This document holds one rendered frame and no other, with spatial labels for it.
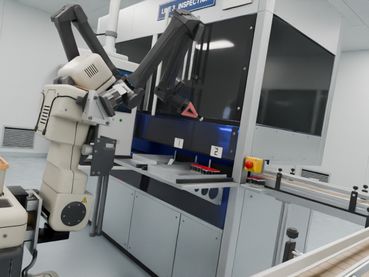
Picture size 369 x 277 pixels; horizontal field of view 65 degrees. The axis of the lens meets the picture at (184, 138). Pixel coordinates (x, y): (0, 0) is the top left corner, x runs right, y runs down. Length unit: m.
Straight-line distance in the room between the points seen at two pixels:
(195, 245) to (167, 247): 0.27
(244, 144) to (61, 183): 0.92
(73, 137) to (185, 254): 1.08
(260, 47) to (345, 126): 4.74
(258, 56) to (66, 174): 1.09
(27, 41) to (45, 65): 0.52
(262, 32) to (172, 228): 1.31
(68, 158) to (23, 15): 5.67
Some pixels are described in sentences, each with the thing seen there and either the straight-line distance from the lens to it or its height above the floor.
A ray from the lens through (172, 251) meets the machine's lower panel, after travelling 2.06.
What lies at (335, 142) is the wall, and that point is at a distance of 6.29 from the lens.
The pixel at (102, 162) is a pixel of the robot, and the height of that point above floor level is 0.94.
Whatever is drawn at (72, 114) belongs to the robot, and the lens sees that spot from 1.19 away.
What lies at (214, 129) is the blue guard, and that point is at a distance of 1.73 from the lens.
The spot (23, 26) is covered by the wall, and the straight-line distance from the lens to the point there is 6.77.
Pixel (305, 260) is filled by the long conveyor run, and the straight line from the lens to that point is 0.56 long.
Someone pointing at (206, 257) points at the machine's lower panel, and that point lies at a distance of 1.84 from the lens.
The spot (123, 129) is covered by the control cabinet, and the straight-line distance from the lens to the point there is 2.25.
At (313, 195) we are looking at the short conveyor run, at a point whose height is 0.91.
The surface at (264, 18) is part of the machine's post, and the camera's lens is 1.70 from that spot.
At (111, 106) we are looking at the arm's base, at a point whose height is 1.18.
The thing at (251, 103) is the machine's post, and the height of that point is 1.31.
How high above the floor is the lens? 1.16
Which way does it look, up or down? 3 degrees down
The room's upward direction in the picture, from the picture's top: 8 degrees clockwise
